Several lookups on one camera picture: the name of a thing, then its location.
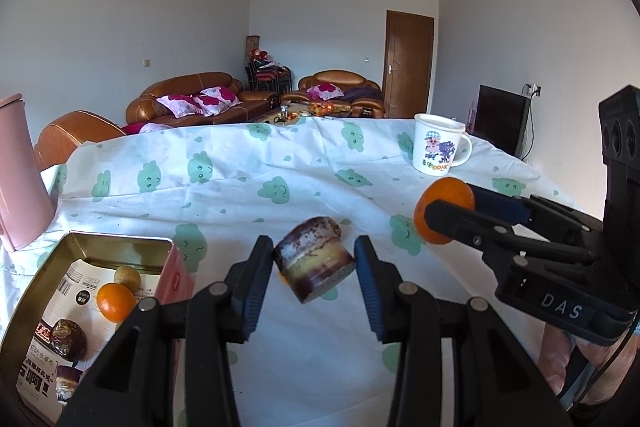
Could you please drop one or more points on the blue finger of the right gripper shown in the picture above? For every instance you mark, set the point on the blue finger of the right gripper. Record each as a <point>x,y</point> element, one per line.
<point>520,206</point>
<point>480,236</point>

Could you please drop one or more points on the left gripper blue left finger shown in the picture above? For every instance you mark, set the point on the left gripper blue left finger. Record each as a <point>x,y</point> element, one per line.
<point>224,312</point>

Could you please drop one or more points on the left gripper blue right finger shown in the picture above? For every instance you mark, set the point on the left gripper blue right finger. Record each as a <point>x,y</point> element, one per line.
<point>402,312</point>

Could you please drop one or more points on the large orange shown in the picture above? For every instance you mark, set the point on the large orange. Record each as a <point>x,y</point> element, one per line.
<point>436,210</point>

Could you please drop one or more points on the layered cake roll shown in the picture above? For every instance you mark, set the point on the layered cake roll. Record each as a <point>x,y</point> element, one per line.
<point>312,258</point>

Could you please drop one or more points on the small brown longan fruit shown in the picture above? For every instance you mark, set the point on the small brown longan fruit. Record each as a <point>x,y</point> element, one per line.
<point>129,277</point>

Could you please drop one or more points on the small orange back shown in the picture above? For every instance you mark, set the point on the small orange back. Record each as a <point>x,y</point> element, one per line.
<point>115,302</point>

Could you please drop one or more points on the dark chocolate round cake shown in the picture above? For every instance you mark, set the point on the dark chocolate round cake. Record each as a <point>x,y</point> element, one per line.
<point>68,340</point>

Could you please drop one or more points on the layered cake white top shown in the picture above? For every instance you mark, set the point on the layered cake white top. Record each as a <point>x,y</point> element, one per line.
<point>67,379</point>

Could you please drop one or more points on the person's right hand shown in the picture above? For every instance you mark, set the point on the person's right hand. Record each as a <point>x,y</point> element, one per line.
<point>561,355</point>

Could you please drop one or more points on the pink metal tin box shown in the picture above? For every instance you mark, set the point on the pink metal tin box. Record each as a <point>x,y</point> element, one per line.
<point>152,254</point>

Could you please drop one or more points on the white cartoon mug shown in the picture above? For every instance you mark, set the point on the white cartoon mug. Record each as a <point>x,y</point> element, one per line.
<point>439,144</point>

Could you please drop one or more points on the black television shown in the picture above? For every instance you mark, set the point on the black television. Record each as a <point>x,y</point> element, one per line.
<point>501,118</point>

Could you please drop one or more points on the green cloud tablecloth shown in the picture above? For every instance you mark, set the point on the green cloud tablecloth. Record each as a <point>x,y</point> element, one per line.
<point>214,189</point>

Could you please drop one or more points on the printed paper in tin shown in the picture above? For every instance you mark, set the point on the printed paper in tin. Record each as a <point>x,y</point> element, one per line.
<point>74,298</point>

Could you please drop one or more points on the brown leather armchair sofa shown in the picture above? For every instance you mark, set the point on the brown leather armchair sofa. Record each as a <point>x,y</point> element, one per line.
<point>364,96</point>

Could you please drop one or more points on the brown wooden door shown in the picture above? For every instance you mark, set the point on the brown wooden door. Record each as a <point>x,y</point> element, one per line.
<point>409,51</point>

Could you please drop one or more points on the pink floral armchair pillow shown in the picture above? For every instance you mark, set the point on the pink floral armchair pillow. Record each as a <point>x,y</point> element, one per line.
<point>324,91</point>

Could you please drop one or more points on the coffee table with items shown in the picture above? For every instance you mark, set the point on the coffee table with items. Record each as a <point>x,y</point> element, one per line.
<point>295,113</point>

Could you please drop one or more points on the pink floral pillow left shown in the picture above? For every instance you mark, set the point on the pink floral pillow left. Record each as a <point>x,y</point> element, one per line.
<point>181,105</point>

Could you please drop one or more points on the pink floral pillow right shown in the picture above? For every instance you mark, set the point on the pink floral pillow right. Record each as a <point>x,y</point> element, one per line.
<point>217,100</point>

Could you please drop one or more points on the brown leather long sofa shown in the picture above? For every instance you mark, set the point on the brown leather long sofa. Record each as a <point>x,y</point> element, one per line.
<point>145,109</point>

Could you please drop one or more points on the pink electric kettle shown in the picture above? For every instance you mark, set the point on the pink electric kettle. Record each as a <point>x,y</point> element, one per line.
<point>26,206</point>

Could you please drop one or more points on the brown leather chair back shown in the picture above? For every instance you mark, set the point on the brown leather chair back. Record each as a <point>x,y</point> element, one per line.
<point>59,139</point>

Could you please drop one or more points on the stacked dark chairs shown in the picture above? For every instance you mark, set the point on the stacked dark chairs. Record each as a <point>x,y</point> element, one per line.
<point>264,74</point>

